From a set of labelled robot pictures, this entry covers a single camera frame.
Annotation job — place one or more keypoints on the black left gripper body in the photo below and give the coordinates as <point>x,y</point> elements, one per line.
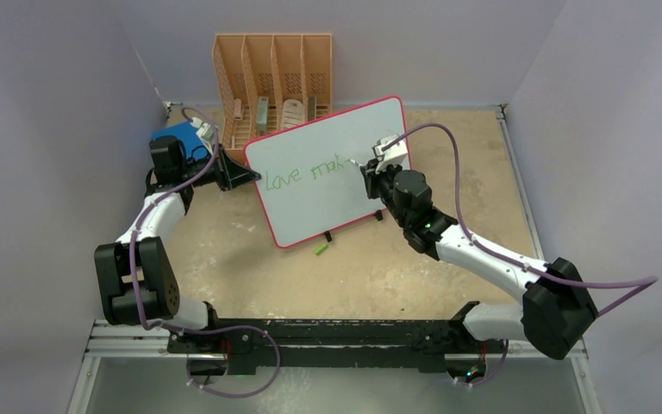
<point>195,168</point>

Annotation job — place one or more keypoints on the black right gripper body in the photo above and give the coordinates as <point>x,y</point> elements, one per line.
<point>381,184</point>

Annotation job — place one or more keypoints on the green marker cap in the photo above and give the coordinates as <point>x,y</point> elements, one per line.
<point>321,248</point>

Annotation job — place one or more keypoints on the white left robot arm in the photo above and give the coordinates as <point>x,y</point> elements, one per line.
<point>136,281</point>

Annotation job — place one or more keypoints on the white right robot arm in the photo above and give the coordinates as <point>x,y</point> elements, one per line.
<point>554,308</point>

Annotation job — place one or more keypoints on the pink-framed whiteboard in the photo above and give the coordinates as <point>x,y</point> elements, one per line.
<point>307,184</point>

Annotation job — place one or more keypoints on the orange plastic file organizer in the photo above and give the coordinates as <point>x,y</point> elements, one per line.
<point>257,74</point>

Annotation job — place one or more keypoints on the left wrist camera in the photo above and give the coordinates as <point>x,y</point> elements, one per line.
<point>204,131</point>

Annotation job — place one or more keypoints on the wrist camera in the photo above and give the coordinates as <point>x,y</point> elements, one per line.
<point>204,131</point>
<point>389,151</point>

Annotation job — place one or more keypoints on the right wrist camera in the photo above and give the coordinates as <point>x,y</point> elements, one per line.
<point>389,151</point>

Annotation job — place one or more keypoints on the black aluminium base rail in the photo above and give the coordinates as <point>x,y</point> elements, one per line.
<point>428,346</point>

